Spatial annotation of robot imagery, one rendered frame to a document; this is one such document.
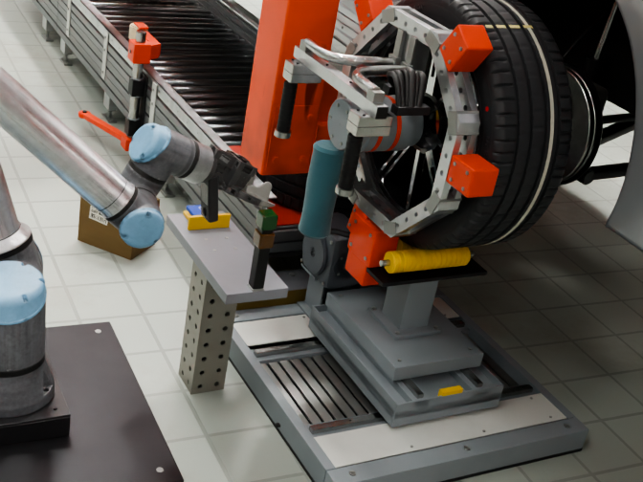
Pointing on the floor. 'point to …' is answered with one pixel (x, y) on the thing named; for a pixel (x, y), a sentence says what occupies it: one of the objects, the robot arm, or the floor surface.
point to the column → (206, 337)
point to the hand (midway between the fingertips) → (262, 200)
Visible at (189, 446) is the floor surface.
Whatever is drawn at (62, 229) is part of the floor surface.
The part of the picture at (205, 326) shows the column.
